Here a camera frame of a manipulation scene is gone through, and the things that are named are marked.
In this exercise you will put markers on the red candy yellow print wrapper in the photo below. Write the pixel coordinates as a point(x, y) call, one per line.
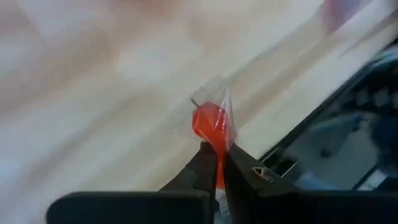
point(211, 124)

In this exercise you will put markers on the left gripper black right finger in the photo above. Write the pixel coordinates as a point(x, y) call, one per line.
point(264, 202)

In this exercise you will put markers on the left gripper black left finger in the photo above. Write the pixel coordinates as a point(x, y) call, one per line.
point(186, 199)

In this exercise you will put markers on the black aluminium table frame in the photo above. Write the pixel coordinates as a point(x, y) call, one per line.
point(298, 126)

